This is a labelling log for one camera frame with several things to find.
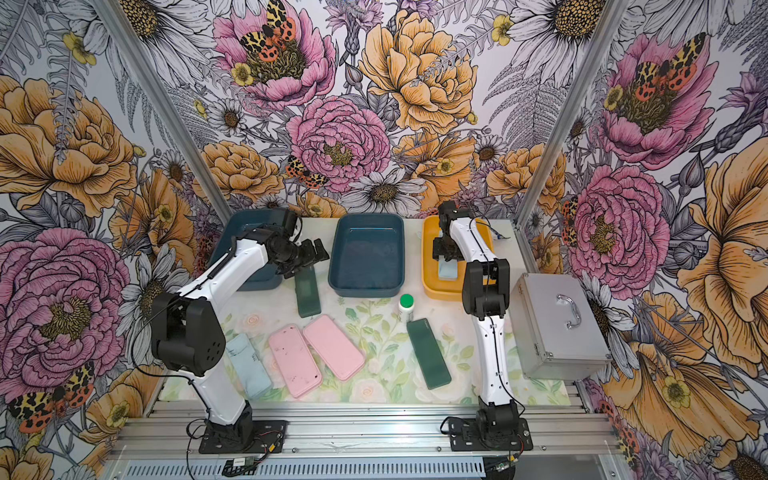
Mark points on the white bottle green cap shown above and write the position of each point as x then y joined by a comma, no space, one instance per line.
406,306

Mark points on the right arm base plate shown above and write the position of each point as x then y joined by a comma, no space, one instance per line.
466,435

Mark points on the pink pencil case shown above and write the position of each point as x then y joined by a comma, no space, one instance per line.
295,361
333,346

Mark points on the dark green case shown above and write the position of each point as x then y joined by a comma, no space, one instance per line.
307,293
428,354

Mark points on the yellow plastic tray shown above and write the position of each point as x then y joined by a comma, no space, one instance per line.
433,287

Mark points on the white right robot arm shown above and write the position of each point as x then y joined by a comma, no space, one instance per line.
485,298

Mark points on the small circuit board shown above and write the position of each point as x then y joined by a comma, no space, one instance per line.
241,466

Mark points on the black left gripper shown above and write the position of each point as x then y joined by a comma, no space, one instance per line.
286,268

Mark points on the silver metal case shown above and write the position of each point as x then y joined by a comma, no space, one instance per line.
555,331

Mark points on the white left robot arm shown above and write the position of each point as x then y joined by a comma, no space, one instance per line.
186,333

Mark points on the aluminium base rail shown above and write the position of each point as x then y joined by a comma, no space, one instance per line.
373,441

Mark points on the dark teal tray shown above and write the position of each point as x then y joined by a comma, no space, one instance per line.
368,256
232,242

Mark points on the light blue case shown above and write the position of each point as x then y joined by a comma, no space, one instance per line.
248,367
447,269

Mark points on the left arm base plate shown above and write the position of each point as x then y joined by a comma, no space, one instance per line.
252,437

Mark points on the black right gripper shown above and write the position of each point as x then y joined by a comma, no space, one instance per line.
437,249

